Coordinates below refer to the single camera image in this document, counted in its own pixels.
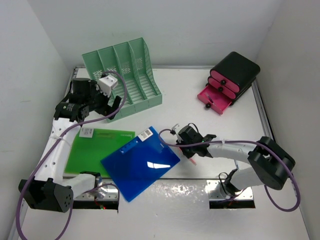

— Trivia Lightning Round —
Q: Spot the black pink drawer box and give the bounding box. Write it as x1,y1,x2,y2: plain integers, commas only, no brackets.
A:
197,51,261,115

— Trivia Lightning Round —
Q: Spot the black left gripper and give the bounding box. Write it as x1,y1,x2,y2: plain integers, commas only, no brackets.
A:
83,80,120,119

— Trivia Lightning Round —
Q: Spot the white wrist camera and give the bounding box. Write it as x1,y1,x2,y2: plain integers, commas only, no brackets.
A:
97,75,118,98
170,123,181,135

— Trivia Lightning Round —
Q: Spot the mint green file organizer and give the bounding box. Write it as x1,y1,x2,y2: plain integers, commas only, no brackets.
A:
81,37,163,123

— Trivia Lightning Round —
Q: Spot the green plastic folder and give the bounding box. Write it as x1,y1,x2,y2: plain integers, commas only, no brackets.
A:
64,128,136,178

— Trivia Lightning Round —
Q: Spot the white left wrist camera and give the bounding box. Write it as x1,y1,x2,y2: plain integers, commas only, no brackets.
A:
97,75,118,98

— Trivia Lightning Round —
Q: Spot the purple clear pen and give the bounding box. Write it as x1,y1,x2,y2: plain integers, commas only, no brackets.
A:
205,92,215,107

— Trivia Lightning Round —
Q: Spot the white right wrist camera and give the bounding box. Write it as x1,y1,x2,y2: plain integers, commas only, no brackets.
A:
170,123,181,135

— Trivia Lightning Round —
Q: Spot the blue plastic folder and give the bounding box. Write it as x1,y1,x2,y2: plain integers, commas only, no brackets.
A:
100,126,180,202

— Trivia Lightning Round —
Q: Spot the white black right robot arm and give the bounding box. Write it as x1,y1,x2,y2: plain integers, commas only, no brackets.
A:
181,136,296,196

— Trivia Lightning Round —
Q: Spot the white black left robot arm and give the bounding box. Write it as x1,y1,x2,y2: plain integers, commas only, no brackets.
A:
18,74,122,213

